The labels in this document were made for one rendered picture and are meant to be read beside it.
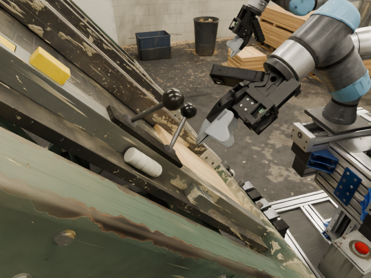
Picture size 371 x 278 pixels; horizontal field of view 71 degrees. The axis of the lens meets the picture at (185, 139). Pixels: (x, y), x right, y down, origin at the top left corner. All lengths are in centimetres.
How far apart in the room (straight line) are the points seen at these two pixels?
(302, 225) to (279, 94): 156
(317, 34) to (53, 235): 49
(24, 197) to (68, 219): 4
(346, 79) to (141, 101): 57
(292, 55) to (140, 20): 569
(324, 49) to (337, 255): 71
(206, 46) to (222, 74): 485
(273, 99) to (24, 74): 39
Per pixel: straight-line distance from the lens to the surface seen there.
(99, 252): 25
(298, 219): 202
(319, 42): 53
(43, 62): 42
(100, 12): 463
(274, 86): 51
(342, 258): 105
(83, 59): 79
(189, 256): 31
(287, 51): 52
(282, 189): 248
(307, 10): 115
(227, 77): 54
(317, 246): 194
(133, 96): 86
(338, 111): 141
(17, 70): 41
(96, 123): 45
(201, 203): 62
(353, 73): 59
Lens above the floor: 170
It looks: 36 degrees down
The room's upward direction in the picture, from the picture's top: straight up
